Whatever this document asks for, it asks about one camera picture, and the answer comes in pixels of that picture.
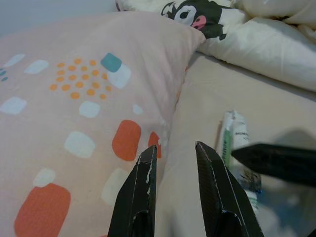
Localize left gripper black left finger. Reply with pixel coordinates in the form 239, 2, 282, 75
107, 145, 159, 237

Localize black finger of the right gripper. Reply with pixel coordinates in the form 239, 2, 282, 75
231, 143, 316, 185

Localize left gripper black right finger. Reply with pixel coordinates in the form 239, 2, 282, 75
195, 141, 263, 237

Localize white green plastic wrapper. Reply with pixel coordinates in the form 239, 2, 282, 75
216, 110, 262, 223

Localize pink patterned pillow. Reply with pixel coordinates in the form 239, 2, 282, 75
0, 12, 207, 237

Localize clear blue plastic packaging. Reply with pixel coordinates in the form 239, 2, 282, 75
256, 182, 316, 237

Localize mattress with beige sheet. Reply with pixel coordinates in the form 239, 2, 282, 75
153, 51, 316, 237

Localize cream cartoon print blanket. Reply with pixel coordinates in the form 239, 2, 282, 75
116, 0, 316, 92

